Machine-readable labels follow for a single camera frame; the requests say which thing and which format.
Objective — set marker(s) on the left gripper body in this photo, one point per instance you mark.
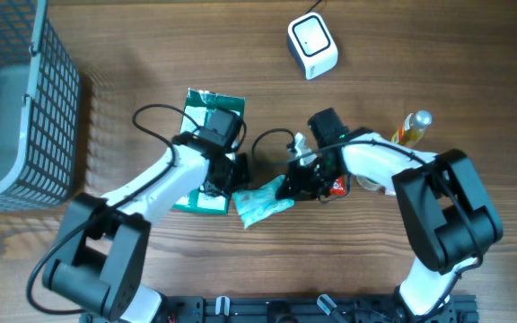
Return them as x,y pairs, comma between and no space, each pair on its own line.
234,177

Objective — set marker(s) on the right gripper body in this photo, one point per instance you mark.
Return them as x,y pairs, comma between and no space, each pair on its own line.
314,178

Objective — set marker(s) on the green lid white jar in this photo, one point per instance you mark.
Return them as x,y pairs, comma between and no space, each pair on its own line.
368,184

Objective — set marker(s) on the dark grey mesh basket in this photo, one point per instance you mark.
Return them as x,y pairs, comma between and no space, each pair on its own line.
40,96

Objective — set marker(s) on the red drink carton cup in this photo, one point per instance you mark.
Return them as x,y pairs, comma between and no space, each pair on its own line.
390,192

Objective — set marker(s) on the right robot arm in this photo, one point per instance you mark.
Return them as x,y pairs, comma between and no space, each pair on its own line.
449,218

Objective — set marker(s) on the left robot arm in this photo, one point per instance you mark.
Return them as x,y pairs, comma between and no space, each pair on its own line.
98,258

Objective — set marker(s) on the red white tube packet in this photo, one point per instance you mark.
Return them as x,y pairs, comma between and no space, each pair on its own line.
338,187

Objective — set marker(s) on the white barcode scanner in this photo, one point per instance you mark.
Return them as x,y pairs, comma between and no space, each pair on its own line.
311,45

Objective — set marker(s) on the green 3M gloves packet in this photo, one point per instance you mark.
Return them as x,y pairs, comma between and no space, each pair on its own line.
199,107

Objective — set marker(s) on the yellow oil bottle silver cap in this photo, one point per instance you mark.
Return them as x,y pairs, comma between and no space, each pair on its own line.
413,128

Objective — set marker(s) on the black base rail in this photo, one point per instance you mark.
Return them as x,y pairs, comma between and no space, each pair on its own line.
359,309

